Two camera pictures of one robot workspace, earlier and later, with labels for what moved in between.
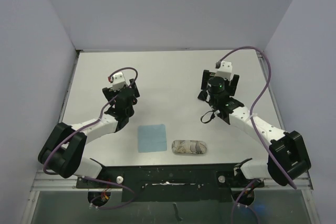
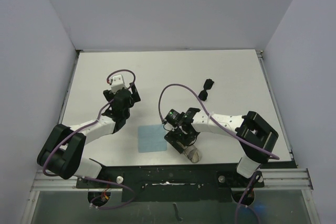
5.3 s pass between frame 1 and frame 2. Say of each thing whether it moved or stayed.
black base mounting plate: stayed
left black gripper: stayed
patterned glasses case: moved
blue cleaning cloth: stayed
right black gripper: moved
